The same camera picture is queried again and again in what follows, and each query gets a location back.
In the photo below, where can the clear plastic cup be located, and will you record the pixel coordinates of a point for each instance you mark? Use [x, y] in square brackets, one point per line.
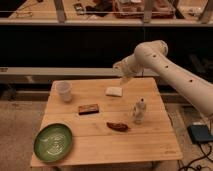
[63, 88]

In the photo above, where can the brown sausage toy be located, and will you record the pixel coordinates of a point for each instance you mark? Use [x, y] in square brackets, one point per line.
[117, 126]

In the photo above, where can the white sponge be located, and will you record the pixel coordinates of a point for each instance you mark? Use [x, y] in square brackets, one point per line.
[114, 91]

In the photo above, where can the white figurine bottle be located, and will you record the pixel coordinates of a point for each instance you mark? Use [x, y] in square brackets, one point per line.
[139, 111]

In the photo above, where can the brown rectangular block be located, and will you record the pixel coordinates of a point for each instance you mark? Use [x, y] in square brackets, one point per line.
[88, 109]

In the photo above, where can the wooden table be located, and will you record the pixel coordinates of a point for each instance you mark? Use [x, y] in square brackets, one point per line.
[94, 143]

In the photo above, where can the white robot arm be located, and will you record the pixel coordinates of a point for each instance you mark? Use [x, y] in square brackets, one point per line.
[152, 55]

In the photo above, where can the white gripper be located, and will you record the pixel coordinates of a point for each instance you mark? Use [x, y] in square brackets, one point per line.
[127, 68]

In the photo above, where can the red tray on shelf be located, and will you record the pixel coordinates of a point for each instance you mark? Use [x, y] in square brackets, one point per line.
[135, 8]

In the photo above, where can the green ceramic bowl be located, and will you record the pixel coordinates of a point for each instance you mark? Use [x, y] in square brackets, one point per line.
[53, 143]

